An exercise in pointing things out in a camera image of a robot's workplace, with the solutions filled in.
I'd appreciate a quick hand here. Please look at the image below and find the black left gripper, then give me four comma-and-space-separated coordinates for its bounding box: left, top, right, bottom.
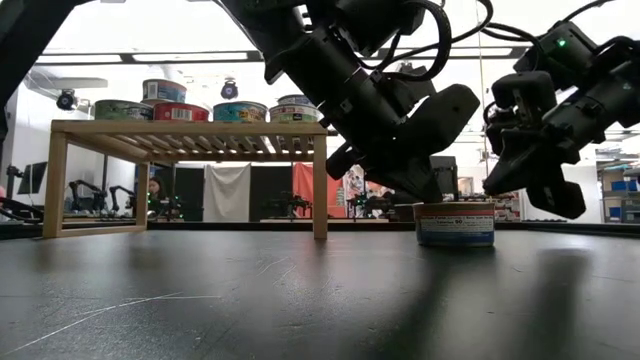
263, 30, 445, 204

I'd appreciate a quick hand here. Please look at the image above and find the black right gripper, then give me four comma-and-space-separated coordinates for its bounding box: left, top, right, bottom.
482, 63, 640, 220

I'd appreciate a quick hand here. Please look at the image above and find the blue red label can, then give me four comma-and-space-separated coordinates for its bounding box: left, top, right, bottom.
413, 201, 496, 248

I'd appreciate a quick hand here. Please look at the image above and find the silver lid blue can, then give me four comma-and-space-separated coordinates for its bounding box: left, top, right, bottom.
213, 101, 269, 124

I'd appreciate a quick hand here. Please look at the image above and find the gold lid can marked eight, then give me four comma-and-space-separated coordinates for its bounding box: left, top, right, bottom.
142, 78, 188, 105

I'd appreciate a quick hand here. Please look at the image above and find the green label tuna can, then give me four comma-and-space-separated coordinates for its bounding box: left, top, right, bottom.
94, 99, 154, 122

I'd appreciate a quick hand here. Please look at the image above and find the wooden slatted shelf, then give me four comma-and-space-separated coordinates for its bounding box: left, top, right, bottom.
42, 118, 330, 241

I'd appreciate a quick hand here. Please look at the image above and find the floral patterned cloth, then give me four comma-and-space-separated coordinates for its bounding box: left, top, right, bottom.
343, 164, 369, 201

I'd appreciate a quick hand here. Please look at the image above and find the small parts drawer rack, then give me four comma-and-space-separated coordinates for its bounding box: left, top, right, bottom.
493, 192, 522, 222

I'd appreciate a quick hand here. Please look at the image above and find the orange hanging cloth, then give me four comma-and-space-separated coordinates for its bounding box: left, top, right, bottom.
292, 162, 347, 219

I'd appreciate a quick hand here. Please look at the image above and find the black screen panel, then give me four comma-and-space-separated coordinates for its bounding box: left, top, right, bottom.
428, 155, 459, 202

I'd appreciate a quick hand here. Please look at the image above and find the blue storage bin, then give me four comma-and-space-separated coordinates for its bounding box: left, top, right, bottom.
610, 177, 640, 194

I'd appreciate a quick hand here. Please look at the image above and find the white hanging cloth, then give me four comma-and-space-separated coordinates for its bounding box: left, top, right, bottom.
202, 163, 252, 223

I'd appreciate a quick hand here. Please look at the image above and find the black ceiling spotlight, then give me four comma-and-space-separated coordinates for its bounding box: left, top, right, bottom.
219, 79, 240, 101
55, 88, 79, 112

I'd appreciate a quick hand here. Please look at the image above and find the black table mat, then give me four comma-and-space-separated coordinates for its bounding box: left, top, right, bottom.
0, 222, 640, 360

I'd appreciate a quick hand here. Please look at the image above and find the black monitor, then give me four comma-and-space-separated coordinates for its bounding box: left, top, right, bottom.
17, 160, 49, 196

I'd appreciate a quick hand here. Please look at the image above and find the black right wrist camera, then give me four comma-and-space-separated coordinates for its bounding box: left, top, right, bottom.
491, 70, 558, 117

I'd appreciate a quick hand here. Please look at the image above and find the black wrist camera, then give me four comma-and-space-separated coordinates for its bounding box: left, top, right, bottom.
384, 64, 481, 157
491, 70, 558, 117

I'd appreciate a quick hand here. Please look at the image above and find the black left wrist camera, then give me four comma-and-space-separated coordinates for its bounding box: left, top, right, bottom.
384, 64, 481, 157

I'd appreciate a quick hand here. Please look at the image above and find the long ceiling light rail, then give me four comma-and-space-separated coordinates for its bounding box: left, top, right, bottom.
35, 47, 529, 65

